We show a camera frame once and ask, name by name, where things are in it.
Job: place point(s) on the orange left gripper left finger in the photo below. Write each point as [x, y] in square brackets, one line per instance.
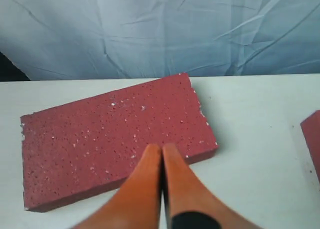
[137, 203]

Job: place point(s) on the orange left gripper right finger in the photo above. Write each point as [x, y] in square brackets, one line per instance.
[189, 204]

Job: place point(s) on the red brick back row left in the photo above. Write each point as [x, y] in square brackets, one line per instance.
[311, 132]

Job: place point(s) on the white backdrop cloth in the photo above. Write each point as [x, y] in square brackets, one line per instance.
[116, 39]

